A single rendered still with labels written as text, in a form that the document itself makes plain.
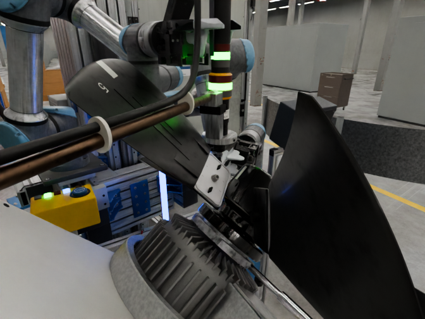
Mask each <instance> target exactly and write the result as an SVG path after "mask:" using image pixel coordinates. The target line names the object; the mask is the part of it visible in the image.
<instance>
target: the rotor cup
mask: <svg viewBox="0 0 425 319"><path fill-rule="evenodd" d="M245 166H247V168H246V169H245V170H244V171H243V173H242V174H241V175H240V176H239V177H238V178H237V179H236V178H235V177H236V176H237V175H238V174H239V173H240V172H241V171H242V169H243V168H244V167H245ZM271 179H272V176H271V175H270V174H269V173H267V172H265V171H264V170H263V169H261V168H259V167H258V166H255V165H253V164H249V163H246V164H244V165H243V166H242V167H241V169H239V171H238V172H237V173H236V174H235V176H234V177H233V178H232V179H231V180H230V181H229V182H228V186H227V188H226V192H225V195H224V198H223V201H222V203H221V206H220V207H219V209H218V210H216V209H215V208H212V207H210V205H208V204H207V203H202V204H201V205H200V207H199V208H198V211H199V213H200V214H201V215H202V216H203V217H204V218H205V219H206V220H207V221H208V222H209V223H210V224H211V225H212V226H213V227H214V228H216V229H217V230H218V231H219V232H220V233H221V234H222V235H224V236H225V237H226V238H227V239H228V240H229V241H230V242H231V243H232V244H234V245H235V246H236V247H237V248H239V250H241V251H242V252H243V253H244V254H246V255H247V256H248V257H249V258H250V259H252V260H253V261H255V262H259V260H260V259H261V258H262V257H263V253H262V251H261V250H260V249H259V248H258V247H257V246H256V244H255V243H254V223H252V222H251V221H250V214H251V213H252V212H254V187H257V188H265V189H268V186H269V183H270V181H271Z"/></svg>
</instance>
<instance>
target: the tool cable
mask: <svg viewBox="0 0 425 319"><path fill-rule="evenodd" d="M200 35H201V0H194V56H193V63H192V71H191V74H190V77H189V80H188V82H187V84H186V85H185V87H184V88H183V89H182V90H180V91H179V92H177V93H176V94H174V95H172V96H171V97H168V98H166V99H163V100H161V101H158V102H156V103H153V104H150V105H147V106H144V107H141V108H138V109H134V110H131V111H128V112H126V113H122V114H119V115H116V116H112V117H109V118H106V119H103V118H101V117H99V116H95V117H92V118H91V119H90V120H89V121H88V123H87V124H86V125H82V126H80V127H76V128H72V129H69V130H65V131H63V132H59V133H56V134H52V135H48V136H45V137H42V138H39V139H36V140H32V141H28V142H25V143H22V144H18V145H15V146H11V147H8V148H5V149H1V150H0V166H1V165H4V164H7V163H10V162H12V161H15V160H18V159H21V158H24V157H27V156H30V155H33V154H36V153H39V152H41V151H45V150H47V149H50V148H53V147H56V146H59V145H62V144H65V143H67V142H71V141H74V140H77V139H79V138H82V137H85V136H89V135H92V134H95V133H98V134H101V135H102V136H103V138H104V142H105V144H104V147H102V148H100V149H98V150H96V151H97V152H98V153H106V152H108V151H109V150H110V149H111V146H112V135H111V130H110V128H111V127H114V126H117V125H120V124H122V123H125V122H128V121H130V120H134V119H136V118H139V117H141V116H144V115H147V114H149V113H152V112H155V111H157V110H159V109H162V108H165V107H167V106H169V105H171V104H173V103H175V102H178V104H180V103H183V102H187V103H188V104H189V105H190V109H189V110H188V111H187V112H184V113H182V114H183V115H189V114H191V113H192V112H193V110H194V98H193V96H192V95H191V93H189V91H190V90H191V88H192V86H193V85H194V82H195V79H196V77H197V72H198V68H199V59H200Z"/></svg>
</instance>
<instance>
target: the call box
mask: <svg viewBox="0 0 425 319"><path fill-rule="evenodd" d="M82 187H85V188H87V191H88V192H87V193H86V194H84V195H82V196H73V194H72V191H73V190H74V189H75V187H74V188H71V189H70V192H67V193H63V191H61V194H59V195H56V196H54V193H51V197H46V198H44V195H42V199H38V200H34V197H32V198H30V214H33V215H35V216H37V217H39V218H41V219H43V220H45V221H47V222H49V223H52V224H54V225H56V226H58V227H61V228H63V229H65V230H67V231H69V232H72V231H75V230H79V229H81V228H85V227H89V226H92V225H95V224H98V223H100V222H101V219H100V216H99V210H98V206H97V200H96V197H95V194H94V191H93V190H92V187H91V185H90V184H87V185H83V186H82Z"/></svg>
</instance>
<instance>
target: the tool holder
mask: <svg viewBox="0 0 425 319"><path fill-rule="evenodd" d="M205 94H210V95H212V101H210V102H208V103H206V104H203V105H201V106H200V113H201V114H205V129H206V131H205V132H203V133H202V137H203V139H204V140H205V141H206V142H207V143H208V144H214V145H227V144H232V143H234V142H236V141H237V138H239V136H237V133H236V132H234V131H232V130H228V135H224V136H223V113H225V112H226V104H223V92H216V93H210V92H208V91H206V92H203V93H201V94H200V96H203V95H205Z"/></svg>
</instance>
